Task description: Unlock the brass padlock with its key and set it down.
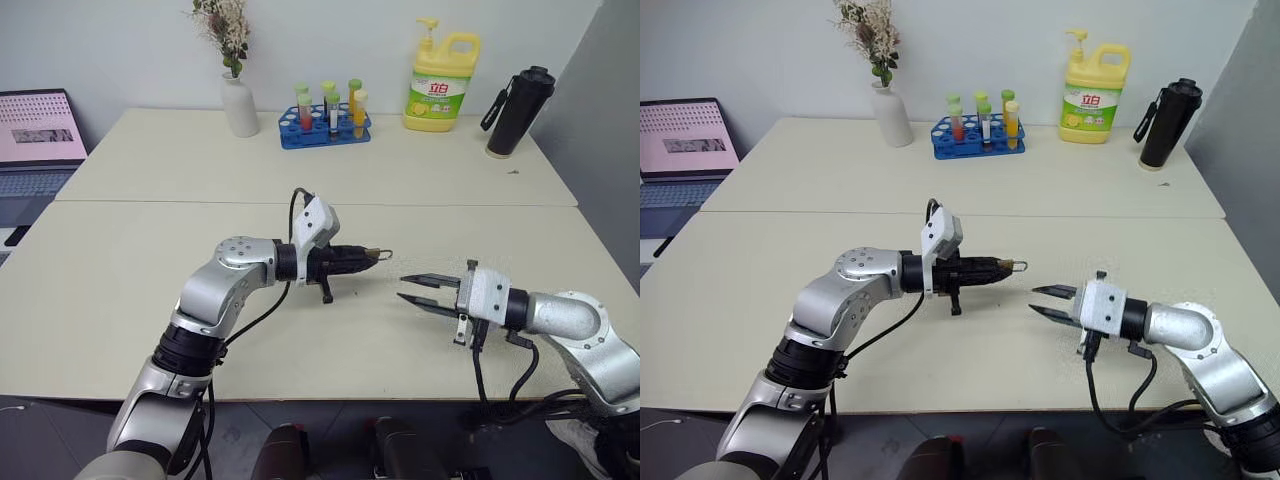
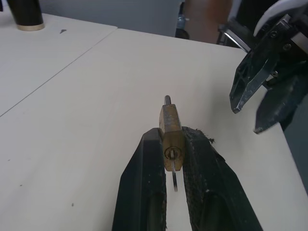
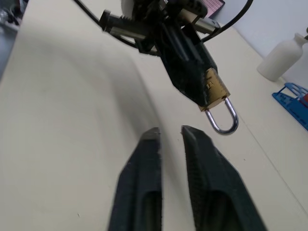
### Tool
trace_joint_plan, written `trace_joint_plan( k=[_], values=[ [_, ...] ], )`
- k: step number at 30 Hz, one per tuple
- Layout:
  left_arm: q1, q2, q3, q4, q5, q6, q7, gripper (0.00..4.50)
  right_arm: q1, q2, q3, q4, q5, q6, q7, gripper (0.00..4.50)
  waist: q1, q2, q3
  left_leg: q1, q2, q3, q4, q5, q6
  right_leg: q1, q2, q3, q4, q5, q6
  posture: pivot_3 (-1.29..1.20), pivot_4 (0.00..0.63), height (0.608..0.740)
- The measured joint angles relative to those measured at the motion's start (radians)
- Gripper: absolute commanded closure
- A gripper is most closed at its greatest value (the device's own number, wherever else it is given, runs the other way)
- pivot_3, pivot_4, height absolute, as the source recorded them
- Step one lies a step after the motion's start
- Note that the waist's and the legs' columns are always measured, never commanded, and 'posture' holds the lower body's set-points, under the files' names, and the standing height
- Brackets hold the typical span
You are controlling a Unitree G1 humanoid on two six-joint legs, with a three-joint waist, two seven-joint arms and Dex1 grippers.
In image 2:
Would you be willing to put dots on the brown wooden panel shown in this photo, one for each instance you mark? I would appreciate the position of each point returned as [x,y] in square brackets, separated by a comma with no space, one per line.
[207,19]

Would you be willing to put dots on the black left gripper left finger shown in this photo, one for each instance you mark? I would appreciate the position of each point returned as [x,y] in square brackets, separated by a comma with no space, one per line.
[142,183]

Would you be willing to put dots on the clear plastic water bottle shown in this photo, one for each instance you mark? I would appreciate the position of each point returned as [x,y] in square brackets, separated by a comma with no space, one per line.
[182,22]

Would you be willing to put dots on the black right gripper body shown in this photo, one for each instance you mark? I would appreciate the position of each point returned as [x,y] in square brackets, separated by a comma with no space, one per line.
[276,36]

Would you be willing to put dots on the brass padlock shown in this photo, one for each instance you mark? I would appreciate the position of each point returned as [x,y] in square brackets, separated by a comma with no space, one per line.
[171,125]

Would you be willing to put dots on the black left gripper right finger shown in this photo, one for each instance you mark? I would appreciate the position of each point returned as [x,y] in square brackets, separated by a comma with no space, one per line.
[207,183]

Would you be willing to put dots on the silver padlock key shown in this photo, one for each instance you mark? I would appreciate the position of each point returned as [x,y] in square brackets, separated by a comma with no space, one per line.
[175,179]

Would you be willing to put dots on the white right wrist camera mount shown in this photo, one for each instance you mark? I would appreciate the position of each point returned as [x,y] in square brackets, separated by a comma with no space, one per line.
[272,10]

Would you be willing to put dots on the black cylinder with gold base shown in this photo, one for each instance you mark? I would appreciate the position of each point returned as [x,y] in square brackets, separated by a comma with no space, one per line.
[26,14]

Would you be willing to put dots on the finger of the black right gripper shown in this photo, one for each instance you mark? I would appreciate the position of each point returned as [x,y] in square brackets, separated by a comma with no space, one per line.
[247,79]
[276,108]

